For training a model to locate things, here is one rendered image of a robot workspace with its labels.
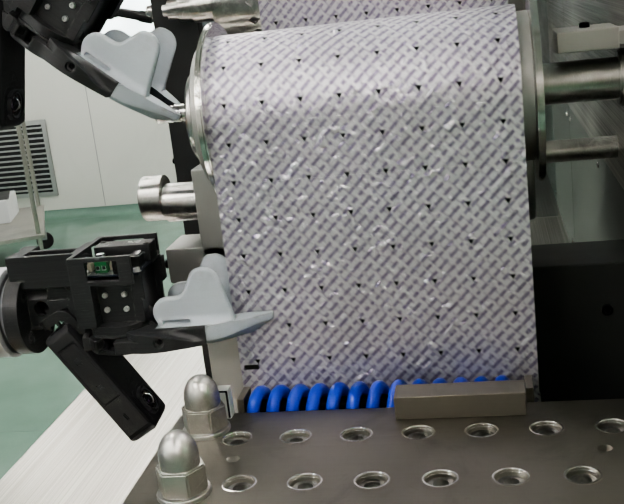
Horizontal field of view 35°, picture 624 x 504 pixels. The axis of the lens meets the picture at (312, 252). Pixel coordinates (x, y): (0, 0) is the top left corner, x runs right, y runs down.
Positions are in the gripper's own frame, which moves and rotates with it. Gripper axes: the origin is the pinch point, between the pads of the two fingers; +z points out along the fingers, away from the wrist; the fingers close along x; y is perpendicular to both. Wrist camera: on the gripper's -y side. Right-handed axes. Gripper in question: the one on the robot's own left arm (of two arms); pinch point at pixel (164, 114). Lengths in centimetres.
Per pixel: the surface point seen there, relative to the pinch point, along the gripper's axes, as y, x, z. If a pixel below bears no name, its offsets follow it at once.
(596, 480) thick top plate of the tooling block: 2.4, -20.2, 38.1
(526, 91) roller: 18.0, -3.8, 22.1
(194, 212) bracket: -6.9, 4.0, 5.9
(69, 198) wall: -251, 552, -125
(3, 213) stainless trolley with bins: -226, 426, -125
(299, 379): -10.6, -4.3, 21.1
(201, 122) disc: 2.7, -5.3, 3.6
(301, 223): 0.3, -4.3, 14.1
